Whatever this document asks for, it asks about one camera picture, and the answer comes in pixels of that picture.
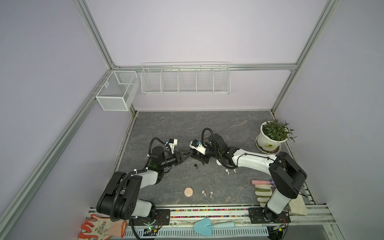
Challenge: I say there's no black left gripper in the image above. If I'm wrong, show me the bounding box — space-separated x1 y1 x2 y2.
160 149 193 169

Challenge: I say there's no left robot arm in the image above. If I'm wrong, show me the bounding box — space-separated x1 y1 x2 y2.
96 137 198 222

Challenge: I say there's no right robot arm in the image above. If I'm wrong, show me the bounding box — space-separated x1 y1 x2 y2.
190 128 307 222

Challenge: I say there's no pink earbud charging case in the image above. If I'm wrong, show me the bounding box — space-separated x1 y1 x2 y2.
184 187 194 198

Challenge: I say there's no purple pink garden trowel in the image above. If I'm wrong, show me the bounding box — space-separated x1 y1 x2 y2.
251 180 275 186

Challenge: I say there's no teal garden trowel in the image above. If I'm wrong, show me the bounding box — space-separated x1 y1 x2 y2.
194 218 236 237

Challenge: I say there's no potted green plant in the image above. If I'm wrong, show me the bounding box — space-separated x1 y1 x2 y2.
255 120 296 154

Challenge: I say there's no green circuit board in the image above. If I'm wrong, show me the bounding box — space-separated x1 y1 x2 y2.
143 227 159 237

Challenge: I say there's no white mesh box basket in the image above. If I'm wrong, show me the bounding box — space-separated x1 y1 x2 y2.
96 71 140 112

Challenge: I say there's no red white work glove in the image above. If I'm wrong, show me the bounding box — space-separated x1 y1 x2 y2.
78 214 128 240

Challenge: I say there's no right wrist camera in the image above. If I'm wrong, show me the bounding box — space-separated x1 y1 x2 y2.
190 140 207 155

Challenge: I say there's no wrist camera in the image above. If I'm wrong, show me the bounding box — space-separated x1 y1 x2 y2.
190 140 207 155
168 139 178 154

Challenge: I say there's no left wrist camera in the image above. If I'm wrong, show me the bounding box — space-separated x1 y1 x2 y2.
168 139 178 154

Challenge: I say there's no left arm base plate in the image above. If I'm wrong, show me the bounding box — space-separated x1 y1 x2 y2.
133 209 171 226

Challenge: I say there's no white slotted cable duct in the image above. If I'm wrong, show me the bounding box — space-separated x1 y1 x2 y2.
124 226 270 239

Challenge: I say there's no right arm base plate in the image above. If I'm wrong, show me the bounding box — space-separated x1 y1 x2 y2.
248 207 291 224

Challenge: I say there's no white wire shelf basket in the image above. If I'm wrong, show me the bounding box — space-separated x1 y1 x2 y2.
141 62 232 95

